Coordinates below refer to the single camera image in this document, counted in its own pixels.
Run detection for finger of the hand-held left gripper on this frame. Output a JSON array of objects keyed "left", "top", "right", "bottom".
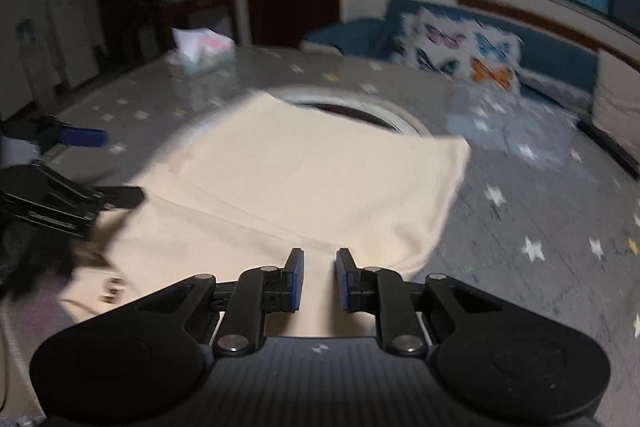
[
  {"left": 31, "top": 116, "right": 110, "bottom": 150},
  {"left": 45, "top": 171, "right": 147, "bottom": 214}
]

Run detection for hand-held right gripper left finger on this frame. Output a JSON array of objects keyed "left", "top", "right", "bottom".
[{"left": 135, "top": 248, "right": 306, "bottom": 357}]

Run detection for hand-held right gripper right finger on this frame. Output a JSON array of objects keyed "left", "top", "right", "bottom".
[{"left": 336, "top": 248, "right": 506, "bottom": 357}]

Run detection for cream pants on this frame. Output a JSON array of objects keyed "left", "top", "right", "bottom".
[{"left": 57, "top": 91, "right": 472, "bottom": 338}]

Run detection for white tissue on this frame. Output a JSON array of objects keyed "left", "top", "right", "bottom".
[{"left": 172, "top": 27, "right": 211, "bottom": 58}]

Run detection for white pink tissue box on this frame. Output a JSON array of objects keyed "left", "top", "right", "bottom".
[{"left": 167, "top": 31, "right": 236, "bottom": 80}]

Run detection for grey star tablecloth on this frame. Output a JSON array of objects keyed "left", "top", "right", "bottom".
[{"left": 0, "top": 44, "right": 640, "bottom": 427}]

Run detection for wooden side table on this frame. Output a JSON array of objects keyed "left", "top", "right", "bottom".
[{"left": 164, "top": 0, "right": 239, "bottom": 54}]

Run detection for butterfly print cushion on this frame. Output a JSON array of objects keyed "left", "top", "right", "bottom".
[{"left": 397, "top": 6, "right": 524, "bottom": 94}]

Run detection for blue sofa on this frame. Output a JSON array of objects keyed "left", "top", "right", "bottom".
[{"left": 300, "top": 0, "right": 640, "bottom": 180}]

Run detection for beige cushion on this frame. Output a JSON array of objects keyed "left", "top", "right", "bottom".
[{"left": 592, "top": 52, "right": 640, "bottom": 144}]

